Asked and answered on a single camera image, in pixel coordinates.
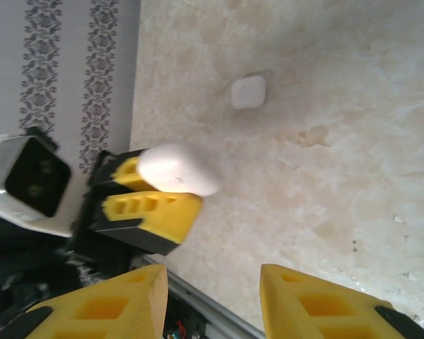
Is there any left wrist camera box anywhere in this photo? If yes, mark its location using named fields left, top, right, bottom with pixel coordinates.
left=0, top=136, right=73, bottom=238

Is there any aluminium side rail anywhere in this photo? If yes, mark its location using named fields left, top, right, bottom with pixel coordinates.
left=143, top=254, right=266, bottom=339

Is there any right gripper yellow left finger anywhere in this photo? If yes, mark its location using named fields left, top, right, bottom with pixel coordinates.
left=0, top=263, right=169, bottom=339

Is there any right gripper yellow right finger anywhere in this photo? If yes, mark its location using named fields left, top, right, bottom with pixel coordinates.
left=260, top=263, right=424, bottom=339

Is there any white earbud charging case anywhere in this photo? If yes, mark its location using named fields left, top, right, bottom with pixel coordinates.
left=137, top=141, right=224, bottom=198
left=231, top=74, right=269, bottom=110

